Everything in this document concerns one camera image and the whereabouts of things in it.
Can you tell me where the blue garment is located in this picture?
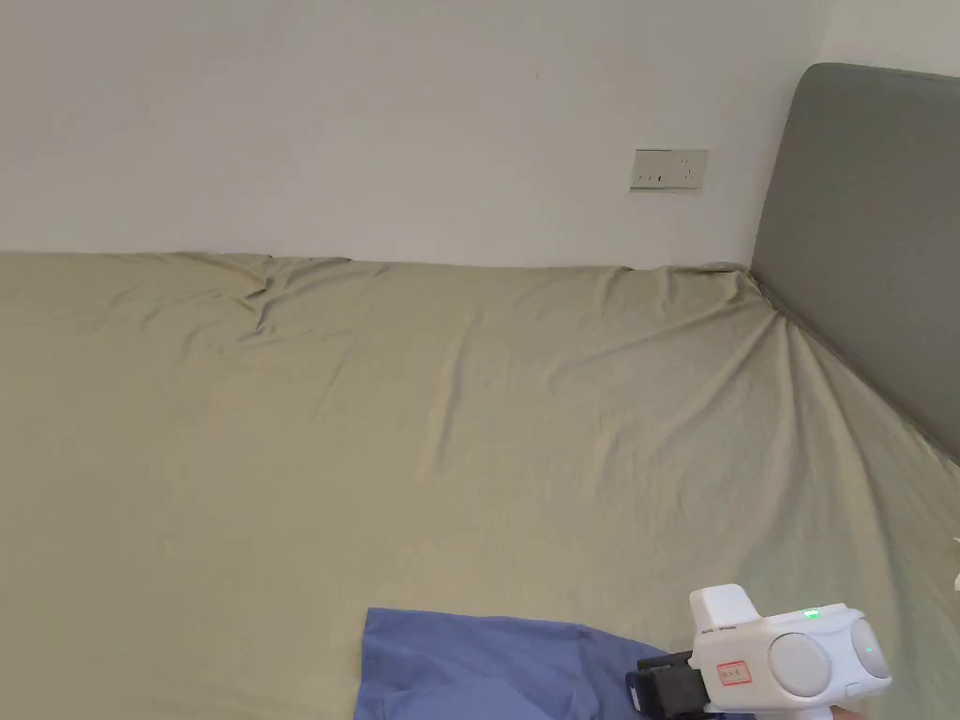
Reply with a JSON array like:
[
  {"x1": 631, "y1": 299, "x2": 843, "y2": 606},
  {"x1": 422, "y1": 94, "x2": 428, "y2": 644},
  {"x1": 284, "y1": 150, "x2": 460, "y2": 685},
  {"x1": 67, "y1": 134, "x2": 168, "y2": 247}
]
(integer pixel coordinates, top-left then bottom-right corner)
[{"x1": 353, "y1": 607, "x2": 680, "y2": 720}]

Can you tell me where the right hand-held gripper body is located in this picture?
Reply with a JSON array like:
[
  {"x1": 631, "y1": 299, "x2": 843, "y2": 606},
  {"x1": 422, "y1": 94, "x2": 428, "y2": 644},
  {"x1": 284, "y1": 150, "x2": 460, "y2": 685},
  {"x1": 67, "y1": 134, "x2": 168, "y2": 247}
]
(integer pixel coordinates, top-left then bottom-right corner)
[{"x1": 637, "y1": 586, "x2": 894, "y2": 720}]

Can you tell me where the bed with beige sheet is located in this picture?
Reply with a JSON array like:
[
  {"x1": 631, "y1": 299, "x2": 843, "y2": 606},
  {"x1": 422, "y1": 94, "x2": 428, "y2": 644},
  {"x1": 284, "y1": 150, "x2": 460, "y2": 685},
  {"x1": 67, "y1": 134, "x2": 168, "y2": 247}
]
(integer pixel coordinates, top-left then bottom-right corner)
[{"x1": 0, "y1": 250, "x2": 960, "y2": 720}]

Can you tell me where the grey padded headboard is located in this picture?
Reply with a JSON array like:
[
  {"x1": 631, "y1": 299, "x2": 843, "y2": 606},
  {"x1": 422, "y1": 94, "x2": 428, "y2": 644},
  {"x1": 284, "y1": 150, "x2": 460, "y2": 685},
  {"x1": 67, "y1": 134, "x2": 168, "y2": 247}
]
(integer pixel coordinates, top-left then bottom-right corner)
[{"x1": 750, "y1": 63, "x2": 960, "y2": 470}]

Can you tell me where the white wall socket plate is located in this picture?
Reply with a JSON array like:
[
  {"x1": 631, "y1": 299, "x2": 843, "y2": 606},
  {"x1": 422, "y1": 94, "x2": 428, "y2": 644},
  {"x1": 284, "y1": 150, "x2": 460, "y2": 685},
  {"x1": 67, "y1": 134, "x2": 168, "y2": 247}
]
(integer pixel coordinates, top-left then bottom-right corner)
[{"x1": 629, "y1": 148, "x2": 710, "y2": 193}]

